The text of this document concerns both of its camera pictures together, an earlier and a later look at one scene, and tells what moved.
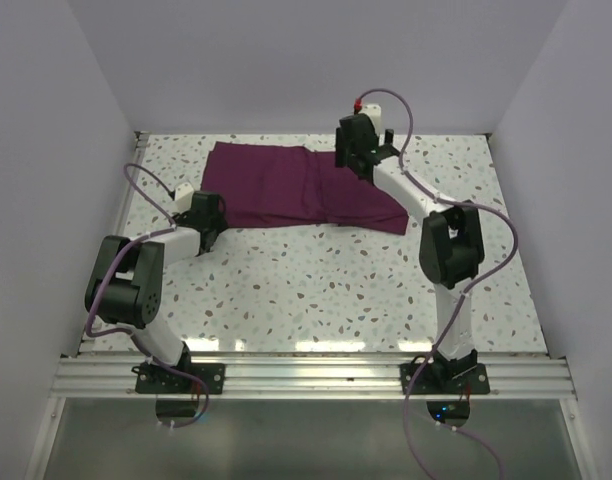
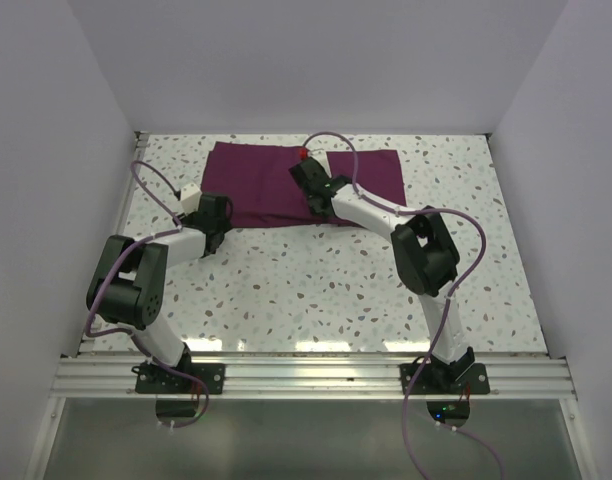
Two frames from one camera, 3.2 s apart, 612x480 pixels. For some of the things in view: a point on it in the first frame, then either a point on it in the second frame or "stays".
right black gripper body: (340, 150) to (313, 210)
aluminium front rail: (313, 377) stays
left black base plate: (158, 379) stays
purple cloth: (263, 186) stays
